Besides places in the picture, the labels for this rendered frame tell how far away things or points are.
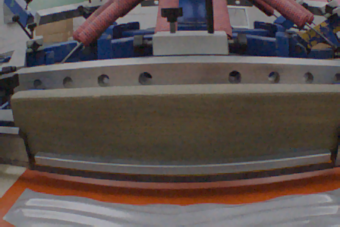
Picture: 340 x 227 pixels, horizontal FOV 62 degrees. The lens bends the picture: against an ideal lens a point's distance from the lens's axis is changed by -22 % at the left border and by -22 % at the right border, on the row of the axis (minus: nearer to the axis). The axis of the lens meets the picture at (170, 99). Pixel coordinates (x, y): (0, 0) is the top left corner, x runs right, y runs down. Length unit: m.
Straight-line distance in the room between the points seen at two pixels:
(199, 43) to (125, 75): 0.13
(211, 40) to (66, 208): 0.38
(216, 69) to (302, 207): 0.31
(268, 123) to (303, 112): 0.04
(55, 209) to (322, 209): 0.26
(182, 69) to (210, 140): 0.23
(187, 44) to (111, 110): 0.29
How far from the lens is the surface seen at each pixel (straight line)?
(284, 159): 0.33
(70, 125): 0.34
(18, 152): 0.38
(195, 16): 1.08
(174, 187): 0.36
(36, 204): 0.35
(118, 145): 0.33
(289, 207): 0.31
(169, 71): 0.54
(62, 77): 0.59
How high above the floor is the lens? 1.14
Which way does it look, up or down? 17 degrees down
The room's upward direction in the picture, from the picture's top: 3 degrees counter-clockwise
